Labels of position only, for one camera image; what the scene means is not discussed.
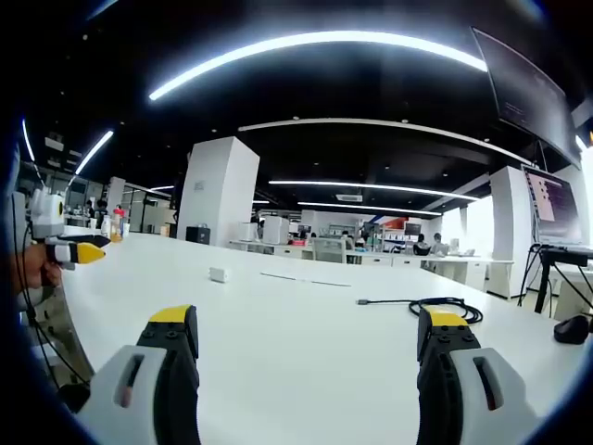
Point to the black computer mouse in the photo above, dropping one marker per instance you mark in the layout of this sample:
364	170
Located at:
572	330

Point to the laptop with lit screen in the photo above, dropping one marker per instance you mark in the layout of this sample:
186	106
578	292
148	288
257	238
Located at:
556	204

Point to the person's left hand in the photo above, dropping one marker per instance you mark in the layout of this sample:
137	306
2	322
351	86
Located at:
39	269

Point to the black box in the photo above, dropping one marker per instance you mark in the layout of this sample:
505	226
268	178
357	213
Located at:
198	234

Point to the white desk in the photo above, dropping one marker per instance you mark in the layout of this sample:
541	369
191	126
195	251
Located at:
301	334

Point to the long ceiling light strip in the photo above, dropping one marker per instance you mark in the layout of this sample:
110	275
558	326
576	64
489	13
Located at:
296	44

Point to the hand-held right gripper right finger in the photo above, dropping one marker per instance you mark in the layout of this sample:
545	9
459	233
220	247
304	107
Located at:
477	385

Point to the thin white strip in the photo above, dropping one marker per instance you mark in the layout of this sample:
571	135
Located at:
306	279

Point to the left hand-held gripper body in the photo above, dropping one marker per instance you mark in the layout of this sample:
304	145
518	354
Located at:
46	211

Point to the large dark monitor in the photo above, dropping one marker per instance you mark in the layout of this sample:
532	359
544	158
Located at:
528	88

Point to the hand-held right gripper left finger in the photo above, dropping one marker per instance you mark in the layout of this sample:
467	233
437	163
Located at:
139	385

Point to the white charger adapter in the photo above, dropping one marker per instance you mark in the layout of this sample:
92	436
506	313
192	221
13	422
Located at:
218	275

